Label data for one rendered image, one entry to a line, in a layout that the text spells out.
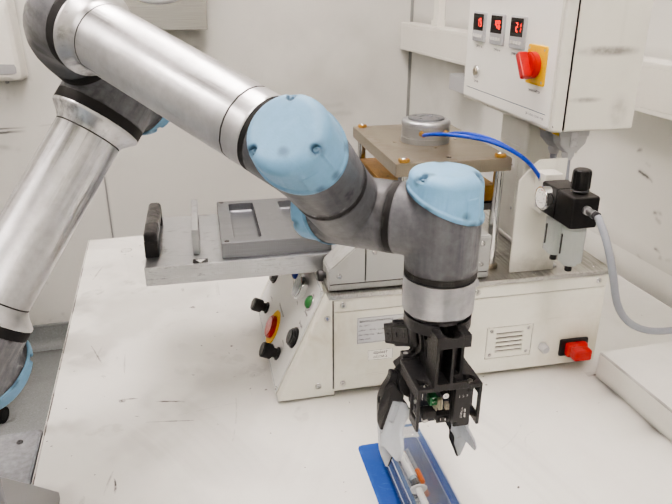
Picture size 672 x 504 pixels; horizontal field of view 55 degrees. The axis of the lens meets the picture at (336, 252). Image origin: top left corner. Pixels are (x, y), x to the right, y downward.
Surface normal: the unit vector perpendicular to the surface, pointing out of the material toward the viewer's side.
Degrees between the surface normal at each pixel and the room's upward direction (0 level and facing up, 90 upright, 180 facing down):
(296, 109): 52
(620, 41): 90
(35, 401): 0
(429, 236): 90
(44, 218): 75
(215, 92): 47
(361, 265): 90
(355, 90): 90
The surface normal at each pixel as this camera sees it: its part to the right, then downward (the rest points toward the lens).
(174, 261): 0.00, -0.92
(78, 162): 0.55, 0.15
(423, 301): -0.52, 0.33
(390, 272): 0.21, 0.38
